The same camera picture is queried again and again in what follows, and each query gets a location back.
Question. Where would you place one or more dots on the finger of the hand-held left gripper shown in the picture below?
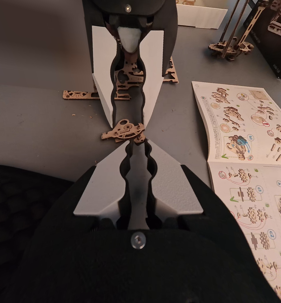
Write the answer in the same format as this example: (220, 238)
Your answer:
(154, 71)
(102, 71)

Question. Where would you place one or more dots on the laser-cut wooden parts sheet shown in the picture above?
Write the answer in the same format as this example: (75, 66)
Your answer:
(172, 80)

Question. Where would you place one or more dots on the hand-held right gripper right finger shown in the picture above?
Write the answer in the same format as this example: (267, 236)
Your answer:
(176, 194)

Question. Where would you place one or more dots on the open instruction booklet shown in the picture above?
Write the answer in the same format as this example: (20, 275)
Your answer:
(225, 142)

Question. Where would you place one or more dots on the black model kit box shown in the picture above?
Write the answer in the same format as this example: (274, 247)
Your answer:
(261, 47)

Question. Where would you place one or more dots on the black quilted cloth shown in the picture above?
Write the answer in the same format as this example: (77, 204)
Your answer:
(17, 213)

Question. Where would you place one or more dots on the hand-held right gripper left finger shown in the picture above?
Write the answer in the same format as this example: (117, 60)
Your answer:
(100, 194)

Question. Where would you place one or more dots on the wooden model part assembly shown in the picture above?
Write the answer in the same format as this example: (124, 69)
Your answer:
(119, 131)

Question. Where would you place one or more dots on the partly built wooden model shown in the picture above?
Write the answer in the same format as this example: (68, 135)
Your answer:
(228, 48)

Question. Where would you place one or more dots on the white cardboard box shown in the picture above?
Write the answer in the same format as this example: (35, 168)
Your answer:
(202, 17)

